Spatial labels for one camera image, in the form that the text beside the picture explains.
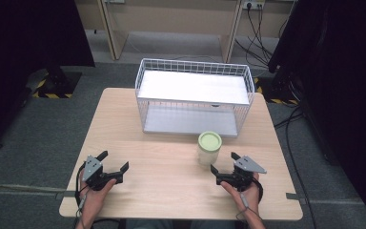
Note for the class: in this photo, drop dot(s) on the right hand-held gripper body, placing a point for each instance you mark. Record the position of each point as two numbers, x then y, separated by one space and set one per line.
246 168

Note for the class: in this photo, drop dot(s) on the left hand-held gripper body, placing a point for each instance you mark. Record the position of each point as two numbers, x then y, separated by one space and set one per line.
92 170

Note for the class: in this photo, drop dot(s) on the person's left hand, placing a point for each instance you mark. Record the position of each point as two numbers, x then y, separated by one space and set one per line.
93 197

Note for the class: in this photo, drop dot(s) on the person's right hand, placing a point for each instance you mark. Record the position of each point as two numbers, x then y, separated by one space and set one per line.
246 195

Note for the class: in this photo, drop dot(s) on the glass jar with green lid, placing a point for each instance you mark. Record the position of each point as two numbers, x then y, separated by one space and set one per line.
209 148

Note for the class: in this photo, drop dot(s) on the grey floor tape strip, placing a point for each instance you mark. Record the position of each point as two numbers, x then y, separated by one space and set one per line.
22 189
314 199

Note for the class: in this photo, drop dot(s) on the black stand base striped tape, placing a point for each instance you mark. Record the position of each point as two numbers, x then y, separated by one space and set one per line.
279 92
60 84

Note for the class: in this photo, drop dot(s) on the dark curtain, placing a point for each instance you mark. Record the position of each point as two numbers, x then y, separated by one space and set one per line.
19 63
346 95

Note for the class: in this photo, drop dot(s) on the white power strip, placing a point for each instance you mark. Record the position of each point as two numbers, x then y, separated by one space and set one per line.
253 4

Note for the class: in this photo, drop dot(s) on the beige wooden desk frame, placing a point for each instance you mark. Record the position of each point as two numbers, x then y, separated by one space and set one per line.
171 19

